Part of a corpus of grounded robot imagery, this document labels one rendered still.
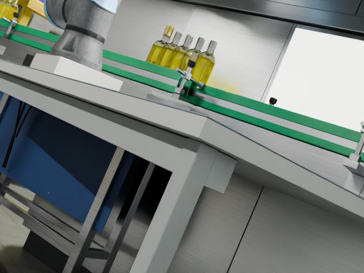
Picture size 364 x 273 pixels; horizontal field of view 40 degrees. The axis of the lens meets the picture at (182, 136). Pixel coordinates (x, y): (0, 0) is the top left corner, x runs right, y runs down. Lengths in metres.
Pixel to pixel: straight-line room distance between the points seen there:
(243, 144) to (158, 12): 1.64
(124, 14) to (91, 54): 1.09
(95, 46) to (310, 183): 0.76
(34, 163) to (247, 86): 0.91
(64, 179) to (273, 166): 1.26
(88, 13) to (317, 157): 0.79
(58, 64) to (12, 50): 1.10
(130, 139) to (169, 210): 0.22
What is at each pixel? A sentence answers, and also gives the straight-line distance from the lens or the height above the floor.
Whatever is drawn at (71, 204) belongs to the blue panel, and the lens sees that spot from 1.92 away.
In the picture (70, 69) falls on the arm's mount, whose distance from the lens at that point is 1.34.
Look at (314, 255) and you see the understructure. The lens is 1.73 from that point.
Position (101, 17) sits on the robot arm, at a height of 0.95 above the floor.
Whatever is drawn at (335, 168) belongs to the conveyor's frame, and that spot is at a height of 0.84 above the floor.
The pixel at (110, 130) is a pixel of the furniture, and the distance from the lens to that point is 1.01.
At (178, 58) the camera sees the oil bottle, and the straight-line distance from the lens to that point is 1.94.
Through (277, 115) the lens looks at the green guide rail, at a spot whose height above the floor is 0.94.
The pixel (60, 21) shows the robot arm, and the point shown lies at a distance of 1.55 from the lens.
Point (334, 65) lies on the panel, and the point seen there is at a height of 1.20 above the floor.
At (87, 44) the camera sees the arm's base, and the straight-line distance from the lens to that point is 1.40.
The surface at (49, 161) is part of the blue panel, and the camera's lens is 2.05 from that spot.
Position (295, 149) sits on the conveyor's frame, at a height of 0.85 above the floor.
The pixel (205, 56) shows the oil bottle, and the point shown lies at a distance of 1.87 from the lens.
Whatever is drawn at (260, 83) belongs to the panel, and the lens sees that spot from 1.90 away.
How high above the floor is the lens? 0.67
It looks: 3 degrees up
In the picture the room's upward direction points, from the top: 23 degrees clockwise
